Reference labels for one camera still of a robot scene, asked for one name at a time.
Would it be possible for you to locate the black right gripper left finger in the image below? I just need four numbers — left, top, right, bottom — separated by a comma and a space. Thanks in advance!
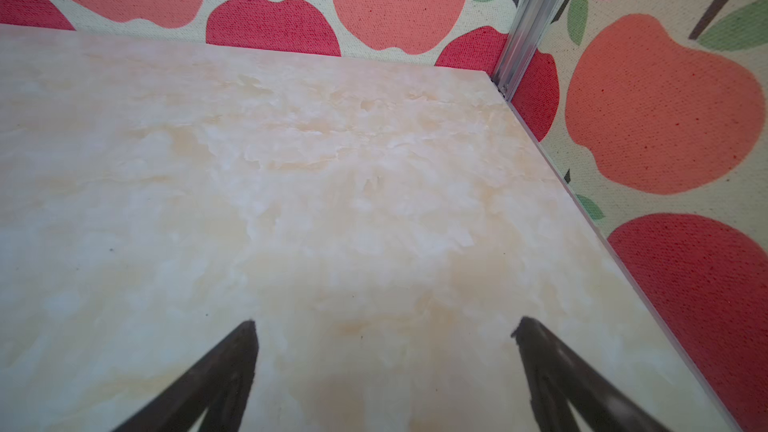
116, 320, 259, 431

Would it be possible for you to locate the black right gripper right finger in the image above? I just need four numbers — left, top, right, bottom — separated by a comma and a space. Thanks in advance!
511, 316, 667, 431

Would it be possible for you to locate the aluminium right rear corner post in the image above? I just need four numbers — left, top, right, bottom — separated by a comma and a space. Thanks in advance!
492, 0, 563, 104

